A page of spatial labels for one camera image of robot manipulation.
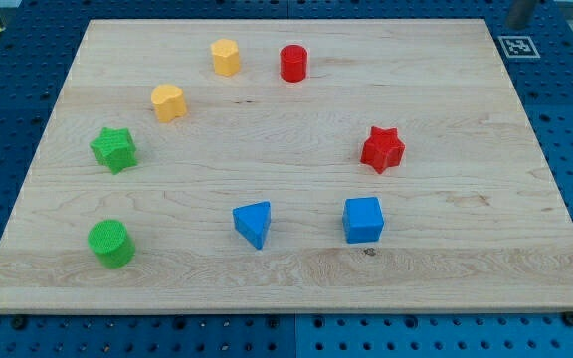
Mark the red star block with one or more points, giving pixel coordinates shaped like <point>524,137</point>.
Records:
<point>382,149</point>

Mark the green star block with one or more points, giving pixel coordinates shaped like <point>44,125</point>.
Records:
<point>115,149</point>

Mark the blue triangle block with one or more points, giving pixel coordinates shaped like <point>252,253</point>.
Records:
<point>253,222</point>

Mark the blue cube block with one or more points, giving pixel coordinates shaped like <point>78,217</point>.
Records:
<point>362,220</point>

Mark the red cylinder block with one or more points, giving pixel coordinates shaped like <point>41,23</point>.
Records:
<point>293,63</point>

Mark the yellow hexagon block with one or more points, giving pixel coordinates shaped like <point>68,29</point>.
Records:
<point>226,57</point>

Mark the yellow heart block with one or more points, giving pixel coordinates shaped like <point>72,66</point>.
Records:
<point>168,102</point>

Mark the green cylinder block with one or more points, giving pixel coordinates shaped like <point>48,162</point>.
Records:
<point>111,243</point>

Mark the wooden board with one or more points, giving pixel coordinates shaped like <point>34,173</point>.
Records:
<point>473,219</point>

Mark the white fiducial marker tag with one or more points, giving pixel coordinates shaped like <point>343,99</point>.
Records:
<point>518,47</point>

